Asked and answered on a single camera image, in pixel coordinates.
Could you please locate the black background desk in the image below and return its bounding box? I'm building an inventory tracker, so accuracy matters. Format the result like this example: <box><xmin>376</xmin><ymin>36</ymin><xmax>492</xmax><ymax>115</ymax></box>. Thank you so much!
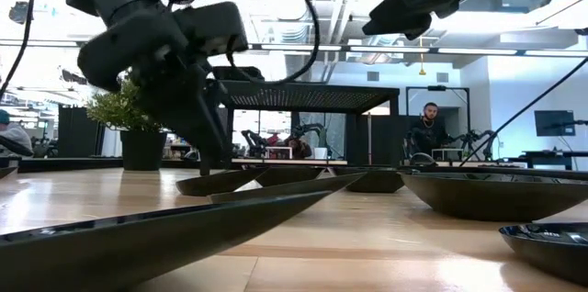
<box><xmin>521</xmin><ymin>149</ymin><xmax>575</xmax><ymax>170</ymax></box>

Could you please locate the green plant in black pot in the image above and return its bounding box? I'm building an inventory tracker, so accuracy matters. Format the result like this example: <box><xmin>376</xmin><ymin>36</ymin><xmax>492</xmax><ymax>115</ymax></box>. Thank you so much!
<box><xmin>85</xmin><ymin>78</ymin><xmax>168</xmax><ymax>173</ymax></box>

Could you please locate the black wall monitor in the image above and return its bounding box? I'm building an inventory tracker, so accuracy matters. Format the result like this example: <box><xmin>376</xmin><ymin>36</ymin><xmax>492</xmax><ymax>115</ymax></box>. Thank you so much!
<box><xmin>533</xmin><ymin>109</ymin><xmax>577</xmax><ymax>138</ymax></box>

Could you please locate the black rectangular frame stand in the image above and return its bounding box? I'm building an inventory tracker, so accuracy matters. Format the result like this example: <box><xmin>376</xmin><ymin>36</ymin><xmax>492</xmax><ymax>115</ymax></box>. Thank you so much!
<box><xmin>404</xmin><ymin>84</ymin><xmax>471</xmax><ymax>146</ymax></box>

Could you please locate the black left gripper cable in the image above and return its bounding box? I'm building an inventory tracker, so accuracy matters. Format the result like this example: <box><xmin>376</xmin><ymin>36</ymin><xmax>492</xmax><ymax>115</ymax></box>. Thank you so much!
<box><xmin>224</xmin><ymin>0</ymin><xmax>322</xmax><ymax>85</ymax></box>

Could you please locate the black partition panel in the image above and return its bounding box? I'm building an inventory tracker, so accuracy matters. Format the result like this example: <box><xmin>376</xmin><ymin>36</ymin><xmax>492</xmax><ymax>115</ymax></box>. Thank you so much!
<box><xmin>353</xmin><ymin>114</ymin><xmax>410</xmax><ymax>168</ymax></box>
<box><xmin>56</xmin><ymin>105</ymin><xmax>106</xmax><ymax>159</ymax></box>

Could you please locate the black perforated metal shelf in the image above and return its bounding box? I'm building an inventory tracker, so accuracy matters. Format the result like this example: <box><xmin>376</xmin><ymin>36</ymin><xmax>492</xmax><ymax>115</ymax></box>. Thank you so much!
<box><xmin>200</xmin><ymin>79</ymin><xmax>401</xmax><ymax>177</ymax></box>

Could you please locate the black ceiling-hung device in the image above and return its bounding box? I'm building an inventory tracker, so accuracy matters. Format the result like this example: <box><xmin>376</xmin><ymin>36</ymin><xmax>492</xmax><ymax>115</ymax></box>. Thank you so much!
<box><xmin>61</xmin><ymin>68</ymin><xmax>83</xmax><ymax>86</ymax></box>

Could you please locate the person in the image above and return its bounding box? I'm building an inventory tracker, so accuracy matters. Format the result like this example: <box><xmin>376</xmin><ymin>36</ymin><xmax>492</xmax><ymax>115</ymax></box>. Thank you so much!
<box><xmin>284</xmin><ymin>133</ymin><xmax>313</xmax><ymax>161</ymax></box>
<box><xmin>0</xmin><ymin>108</ymin><xmax>34</xmax><ymax>159</ymax></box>
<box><xmin>408</xmin><ymin>101</ymin><xmax>454</xmax><ymax>158</ymax></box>

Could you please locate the long ceiling light strip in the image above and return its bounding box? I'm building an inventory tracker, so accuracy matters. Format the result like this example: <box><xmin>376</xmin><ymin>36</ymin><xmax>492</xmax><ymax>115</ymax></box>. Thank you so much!
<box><xmin>0</xmin><ymin>39</ymin><xmax>588</xmax><ymax>58</ymax></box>

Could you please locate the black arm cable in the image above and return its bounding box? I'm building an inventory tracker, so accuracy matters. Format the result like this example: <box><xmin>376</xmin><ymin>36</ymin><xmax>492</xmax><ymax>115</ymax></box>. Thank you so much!
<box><xmin>0</xmin><ymin>0</ymin><xmax>47</xmax><ymax>100</ymax></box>
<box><xmin>458</xmin><ymin>56</ymin><xmax>588</xmax><ymax>168</ymax></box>

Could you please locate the grey domed object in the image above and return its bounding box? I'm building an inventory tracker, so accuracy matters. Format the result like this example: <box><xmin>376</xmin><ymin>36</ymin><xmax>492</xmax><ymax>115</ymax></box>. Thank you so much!
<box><xmin>408</xmin><ymin>152</ymin><xmax>438</xmax><ymax>167</ymax></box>

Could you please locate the black ceiling spotlight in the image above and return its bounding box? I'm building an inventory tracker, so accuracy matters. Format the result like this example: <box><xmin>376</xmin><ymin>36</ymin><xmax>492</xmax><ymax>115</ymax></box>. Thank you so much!
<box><xmin>7</xmin><ymin>0</ymin><xmax>36</xmax><ymax>26</ymax></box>

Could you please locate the yellow hanging pendant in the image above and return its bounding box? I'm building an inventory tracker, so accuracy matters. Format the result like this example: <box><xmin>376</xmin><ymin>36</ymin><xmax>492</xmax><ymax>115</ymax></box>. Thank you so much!
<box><xmin>416</xmin><ymin>37</ymin><xmax>428</xmax><ymax>77</ymax></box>

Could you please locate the silver ceiling duct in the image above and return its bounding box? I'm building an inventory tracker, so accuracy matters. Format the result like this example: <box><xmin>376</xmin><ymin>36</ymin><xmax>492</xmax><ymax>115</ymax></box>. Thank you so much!
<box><xmin>260</xmin><ymin>0</ymin><xmax>314</xmax><ymax>45</ymax></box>

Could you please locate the black leaf-shaped mini plate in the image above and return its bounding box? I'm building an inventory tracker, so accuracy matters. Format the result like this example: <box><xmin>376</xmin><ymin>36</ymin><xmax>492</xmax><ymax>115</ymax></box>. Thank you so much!
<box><xmin>209</xmin><ymin>172</ymin><xmax>368</xmax><ymax>205</ymax></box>
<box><xmin>175</xmin><ymin>167</ymin><xmax>271</xmax><ymax>198</ymax></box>
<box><xmin>0</xmin><ymin>190</ymin><xmax>333</xmax><ymax>292</ymax></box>

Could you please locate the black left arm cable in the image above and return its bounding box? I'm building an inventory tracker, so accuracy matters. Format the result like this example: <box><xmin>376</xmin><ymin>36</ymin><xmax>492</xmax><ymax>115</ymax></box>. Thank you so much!
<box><xmin>0</xmin><ymin>0</ymin><xmax>47</xmax><ymax>100</ymax></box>

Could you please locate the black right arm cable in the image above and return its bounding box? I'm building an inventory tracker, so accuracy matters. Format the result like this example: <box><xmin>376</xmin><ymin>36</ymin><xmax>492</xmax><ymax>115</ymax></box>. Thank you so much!
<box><xmin>458</xmin><ymin>56</ymin><xmax>588</xmax><ymax>168</ymax></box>

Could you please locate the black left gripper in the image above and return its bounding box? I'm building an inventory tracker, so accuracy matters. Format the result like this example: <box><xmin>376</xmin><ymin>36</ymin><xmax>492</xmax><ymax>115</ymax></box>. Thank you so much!
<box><xmin>77</xmin><ymin>1</ymin><xmax>250</xmax><ymax>176</ymax></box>

